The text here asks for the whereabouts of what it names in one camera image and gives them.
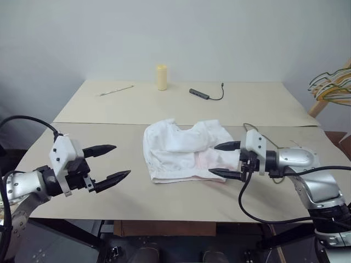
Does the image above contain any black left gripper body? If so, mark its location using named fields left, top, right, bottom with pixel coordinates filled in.
left=64, top=157, right=97, bottom=194

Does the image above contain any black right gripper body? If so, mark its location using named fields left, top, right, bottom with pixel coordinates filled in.
left=238, top=149, right=260, bottom=182

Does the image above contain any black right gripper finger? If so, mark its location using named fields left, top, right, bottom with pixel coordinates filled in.
left=213, top=140, right=242, bottom=152
left=208, top=168, right=244, bottom=181

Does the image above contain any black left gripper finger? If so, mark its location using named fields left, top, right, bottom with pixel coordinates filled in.
left=83, top=144, right=118, bottom=159
left=94, top=169, right=132, bottom=194

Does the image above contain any white shorts garment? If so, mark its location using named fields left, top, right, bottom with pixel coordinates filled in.
left=143, top=118, right=242, bottom=185

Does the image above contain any thin metal rod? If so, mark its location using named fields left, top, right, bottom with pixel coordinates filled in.
left=96, top=84, right=134, bottom=97

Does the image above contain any brown board under table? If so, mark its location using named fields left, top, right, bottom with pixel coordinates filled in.
left=113, top=220, right=218, bottom=237

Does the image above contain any dark rounded shape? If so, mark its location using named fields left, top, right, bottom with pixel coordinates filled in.
left=133, top=245, right=163, bottom=263
left=202, top=247, right=229, bottom=263

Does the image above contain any thin wooden strip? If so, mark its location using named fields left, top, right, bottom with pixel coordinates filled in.
left=269, top=224, right=285, bottom=263

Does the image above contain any brown cardboard box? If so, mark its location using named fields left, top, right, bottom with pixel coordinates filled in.
left=325, top=130, right=351, bottom=163

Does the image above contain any pale yellow plastic bottle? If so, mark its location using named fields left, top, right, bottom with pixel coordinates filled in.
left=156, top=64, right=168, bottom=92

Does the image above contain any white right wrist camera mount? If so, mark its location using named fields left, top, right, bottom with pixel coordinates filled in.
left=244, top=129, right=268, bottom=176

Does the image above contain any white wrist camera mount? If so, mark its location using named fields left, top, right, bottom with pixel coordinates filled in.
left=48, top=136, right=85, bottom=197
left=244, top=129, right=268, bottom=176

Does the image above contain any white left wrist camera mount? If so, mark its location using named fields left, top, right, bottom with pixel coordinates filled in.
left=48, top=136, right=85, bottom=197

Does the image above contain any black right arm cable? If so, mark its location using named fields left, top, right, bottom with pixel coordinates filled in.
left=237, top=161, right=351, bottom=230

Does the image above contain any grey USB hub with cable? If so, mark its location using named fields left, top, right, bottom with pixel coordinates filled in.
left=188, top=82, right=227, bottom=101

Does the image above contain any grey metal base plate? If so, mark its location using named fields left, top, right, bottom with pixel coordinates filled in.
left=5, top=219, right=100, bottom=263

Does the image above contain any bundle of wire hangers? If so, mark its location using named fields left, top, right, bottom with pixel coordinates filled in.
left=307, top=67, right=351, bottom=93

